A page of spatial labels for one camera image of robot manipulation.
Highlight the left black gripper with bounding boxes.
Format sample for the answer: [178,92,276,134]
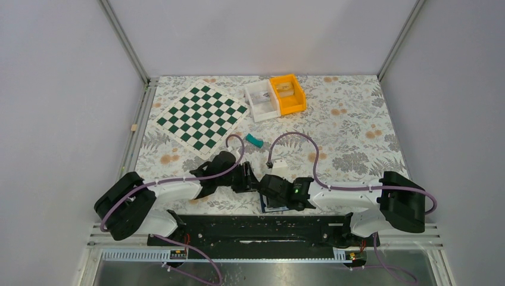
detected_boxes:
[217,161,258,193]

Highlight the navy blue card holder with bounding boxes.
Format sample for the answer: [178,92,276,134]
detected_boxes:
[260,194,289,213]

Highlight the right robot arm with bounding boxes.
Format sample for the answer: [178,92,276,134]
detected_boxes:
[258,171,427,245]

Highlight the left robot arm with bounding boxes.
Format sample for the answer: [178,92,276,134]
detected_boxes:
[93,151,259,245]

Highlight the teal block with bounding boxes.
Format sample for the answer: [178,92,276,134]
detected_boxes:
[245,133,264,148]

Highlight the green white chessboard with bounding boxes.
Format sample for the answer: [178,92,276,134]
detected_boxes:
[154,80,250,159]

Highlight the white plastic bin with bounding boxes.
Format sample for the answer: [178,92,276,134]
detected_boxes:
[244,80,280,123]

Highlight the floral table mat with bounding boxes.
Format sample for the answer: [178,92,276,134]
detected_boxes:
[134,74,421,217]

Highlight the orange plastic bin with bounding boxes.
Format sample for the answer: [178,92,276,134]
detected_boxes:
[270,74,307,116]

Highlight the wooden block in orange bin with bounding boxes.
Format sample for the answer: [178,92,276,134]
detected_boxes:
[275,82,294,98]

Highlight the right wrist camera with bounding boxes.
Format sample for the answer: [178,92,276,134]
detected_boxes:
[270,159,288,179]

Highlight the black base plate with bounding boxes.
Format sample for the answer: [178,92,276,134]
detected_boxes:
[169,214,374,252]

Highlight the perforated metal rail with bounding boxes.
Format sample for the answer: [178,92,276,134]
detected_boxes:
[102,245,361,263]

